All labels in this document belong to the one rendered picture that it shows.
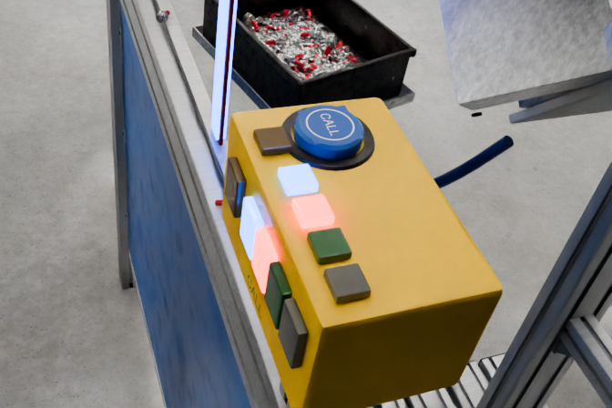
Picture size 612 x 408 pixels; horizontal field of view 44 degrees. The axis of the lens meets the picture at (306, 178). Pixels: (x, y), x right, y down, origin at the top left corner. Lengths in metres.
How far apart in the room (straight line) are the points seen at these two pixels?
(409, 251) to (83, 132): 1.76
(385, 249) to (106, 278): 1.39
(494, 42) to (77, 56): 1.77
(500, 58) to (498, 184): 1.42
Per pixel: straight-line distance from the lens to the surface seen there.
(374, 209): 0.40
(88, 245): 1.81
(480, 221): 2.02
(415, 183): 0.43
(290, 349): 0.38
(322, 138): 0.42
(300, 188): 0.40
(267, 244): 0.40
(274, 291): 0.39
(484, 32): 0.76
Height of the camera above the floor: 1.35
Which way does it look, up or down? 42 degrees down
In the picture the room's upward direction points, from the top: 11 degrees clockwise
